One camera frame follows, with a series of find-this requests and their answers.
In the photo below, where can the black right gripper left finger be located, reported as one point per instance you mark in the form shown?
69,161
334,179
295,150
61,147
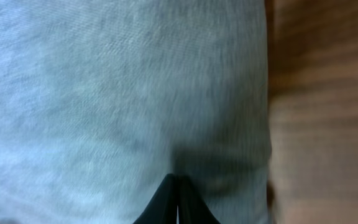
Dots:
163,206

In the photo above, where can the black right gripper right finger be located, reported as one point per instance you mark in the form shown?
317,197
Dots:
191,206

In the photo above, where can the light blue denim jeans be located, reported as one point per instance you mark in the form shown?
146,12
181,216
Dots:
101,99

